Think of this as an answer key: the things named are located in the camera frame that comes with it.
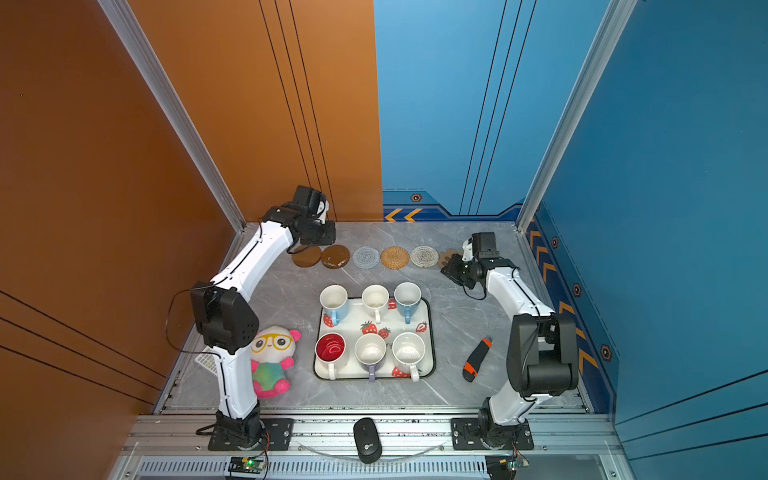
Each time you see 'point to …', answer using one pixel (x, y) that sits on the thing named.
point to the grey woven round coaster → (365, 257)
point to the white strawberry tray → (357, 323)
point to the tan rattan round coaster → (394, 257)
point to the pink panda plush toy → (272, 350)
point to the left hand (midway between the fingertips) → (335, 233)
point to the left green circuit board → (247, 464)
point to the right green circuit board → (504, 467)
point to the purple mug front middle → (370, 350)
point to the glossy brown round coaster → (335, 256)
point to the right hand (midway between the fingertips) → (442, 269)
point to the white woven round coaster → (424, 256)
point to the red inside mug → (330, 348)
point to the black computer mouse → (368, 441)
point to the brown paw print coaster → (446, 256)
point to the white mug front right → (409, 349)
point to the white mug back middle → (375, 298)
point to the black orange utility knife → (470, 370)
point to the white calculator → (207, 359)
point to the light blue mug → (334, 300)
